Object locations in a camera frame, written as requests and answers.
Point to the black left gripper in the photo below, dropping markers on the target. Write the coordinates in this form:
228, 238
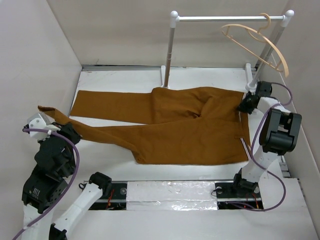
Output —
69, 129

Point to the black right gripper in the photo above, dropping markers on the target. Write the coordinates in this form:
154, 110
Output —
243, 107

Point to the brown trousers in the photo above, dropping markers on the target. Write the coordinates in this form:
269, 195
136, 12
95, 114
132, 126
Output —
197, 126

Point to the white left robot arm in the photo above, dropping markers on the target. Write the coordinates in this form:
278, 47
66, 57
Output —
41, 194

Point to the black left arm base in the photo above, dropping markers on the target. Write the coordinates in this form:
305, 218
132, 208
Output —
115, 201

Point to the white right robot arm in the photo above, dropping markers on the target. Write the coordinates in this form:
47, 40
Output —
277, 134

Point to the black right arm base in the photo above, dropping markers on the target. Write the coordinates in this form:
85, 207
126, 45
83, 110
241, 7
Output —
228, 198

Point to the beige wooden clothes hanger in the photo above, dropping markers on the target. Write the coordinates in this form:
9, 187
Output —
270, 45

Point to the silver foil tape strip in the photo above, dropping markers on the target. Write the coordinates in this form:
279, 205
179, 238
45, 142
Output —
171, 196

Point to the white metal clothes rack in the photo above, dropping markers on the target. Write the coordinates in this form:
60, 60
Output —
253, 22

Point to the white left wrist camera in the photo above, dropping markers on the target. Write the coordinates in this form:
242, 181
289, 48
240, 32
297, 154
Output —
42, 122

